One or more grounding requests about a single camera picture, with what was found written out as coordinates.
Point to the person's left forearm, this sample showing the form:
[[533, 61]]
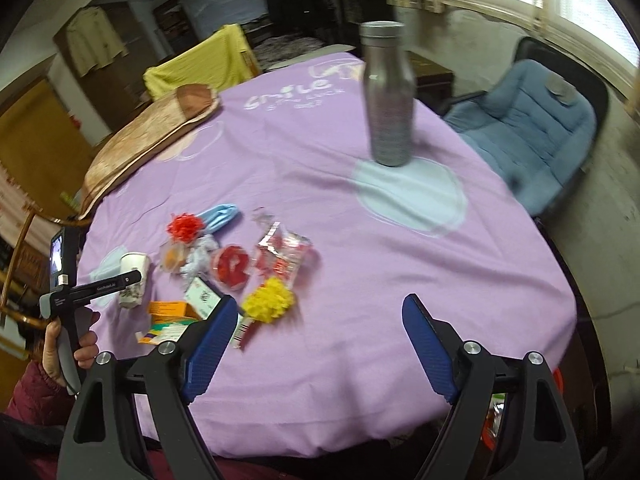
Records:
[[35, 395]]

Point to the blue face mask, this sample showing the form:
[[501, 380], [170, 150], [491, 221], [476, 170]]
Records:
[[220, 215]]

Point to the cream hanging jacket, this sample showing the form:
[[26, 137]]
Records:
[[95, 35]]

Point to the white printed packet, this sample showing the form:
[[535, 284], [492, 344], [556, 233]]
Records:
[[202, 295]]

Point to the wooden door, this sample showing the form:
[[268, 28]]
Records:
[[45, 130]]

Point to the clear cup with orange peel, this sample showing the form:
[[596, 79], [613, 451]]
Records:
[[174, 257]]

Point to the white paper cup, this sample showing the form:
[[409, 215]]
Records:
[[134, 265]]

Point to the wooden chair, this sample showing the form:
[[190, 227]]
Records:
[[22, 240]]

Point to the red and clear snack wrapper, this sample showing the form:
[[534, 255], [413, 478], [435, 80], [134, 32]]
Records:
[[280, 255]]

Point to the brown satin pillow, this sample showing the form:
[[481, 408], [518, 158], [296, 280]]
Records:
[[145, 145]]

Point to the person's left hand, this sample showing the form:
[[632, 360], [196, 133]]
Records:
[[87, 347]]

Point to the clear container with red content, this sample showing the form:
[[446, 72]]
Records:
[[232, 265]]

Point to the purple printed blanket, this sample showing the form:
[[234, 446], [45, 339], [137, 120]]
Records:
[[320, 200]]

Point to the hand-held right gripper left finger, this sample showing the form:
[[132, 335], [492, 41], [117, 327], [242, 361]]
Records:
[[210, 345]]

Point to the orange cardboard box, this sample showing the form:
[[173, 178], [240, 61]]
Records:
[[170, 310]]

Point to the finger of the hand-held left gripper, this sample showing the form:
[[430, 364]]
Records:
[[107, 282]]

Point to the black hanging jacket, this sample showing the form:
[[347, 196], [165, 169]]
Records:
[[290, 0]]

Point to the grey wrapper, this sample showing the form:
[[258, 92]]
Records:
[[200, 255]]

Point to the grey metal bottle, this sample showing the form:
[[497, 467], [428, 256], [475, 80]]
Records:
[[390, 110]]

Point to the yellow cloth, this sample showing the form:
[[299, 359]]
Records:
[[200, 60]]

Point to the dark wooden cabinet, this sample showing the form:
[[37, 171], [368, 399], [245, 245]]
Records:
[[432, 77]]

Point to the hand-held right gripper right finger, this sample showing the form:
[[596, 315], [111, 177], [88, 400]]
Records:
[[430, 350]]

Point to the yellow foam net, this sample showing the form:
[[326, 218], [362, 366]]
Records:
[[267, 300]]

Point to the red foam net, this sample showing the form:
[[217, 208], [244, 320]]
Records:
[[184, 229]]

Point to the green and white packet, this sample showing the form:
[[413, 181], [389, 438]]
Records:
[[165, 332]]

